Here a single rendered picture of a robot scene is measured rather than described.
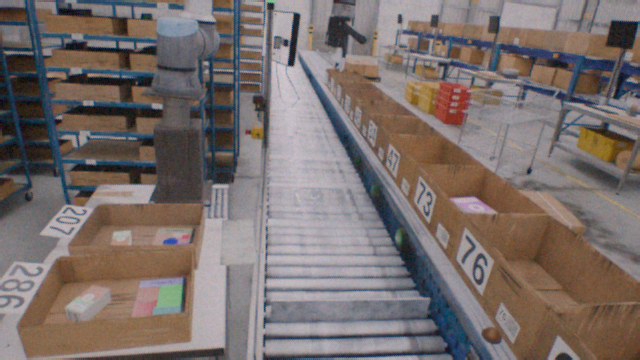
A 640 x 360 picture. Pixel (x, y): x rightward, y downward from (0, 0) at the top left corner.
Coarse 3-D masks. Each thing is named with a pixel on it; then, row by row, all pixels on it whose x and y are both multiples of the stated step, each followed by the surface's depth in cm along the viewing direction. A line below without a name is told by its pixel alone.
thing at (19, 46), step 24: (0, 24) 289; (24, 24) 291; (24, 48) 298; (0, 72) 304; (24, 72) 306; (0, 96) 311; (24, 96) 314; (0, 120) 319; (24, 120) 321; (48, 120) 323; (24, 144) 329; (48, 144) 331
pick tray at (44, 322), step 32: (64, 256) 107; (96, 256) 110; (128, 256) 112; (160, 256) 115; (192, 256) 114; (64, 288) 108; (128, 288) 111; (192, 288) 104; (32, 320) 90; (64, 320) 97; (96, 320) 87; (128, 320) 89; (160, 320) 91; (32, 352) 86; (64, 352) 88
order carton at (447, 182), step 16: (416, 176) 145; (432, 176) 148; (448, 176) 149; (464, 176) 149; (480, 176) 150; (496, 176) 142; (448, 192) 152; (464, 192) 152; (480, 192) 152; (496, 192) 142; (512, 192) 132; (416, 208) 144; (448, 208) 118; (496, 208) 141; (512, 208) 132; (528, 208) 123; (432, 224) 130; (448, 224) 118; (448, 240) 118; (448, 256) 117
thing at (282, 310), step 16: (272, 304) 105; (288, 304) 106; (304, 304) 106; (320, 304) 107; (336, 304) 108; (352, 304) 108; (368, 304) 109; (384, 304) 109; (400, 304) 110; (416, 304) 111; (272, 320) 107; (288, 320) 108; (304, 320) 109; (320, 320) 109; (336, 320) 110; (352, 320) 111; (368, 320) 111; (384, 320) 112
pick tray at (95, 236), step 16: (96, 208) 135; (112, 208) 138; (128, 208) 140; (144, 208) 141; (160, 208) 142; (176, 208) 143; (192, 208) 144; (96, 224) 135; (112, 224) 141; (128, 224) 142; (144, 224) 143; (160, 224) 144; (176, 224) 145; (192, 224) 147; (80, 240) 121; (96, 240) 131; (144, 240) 134
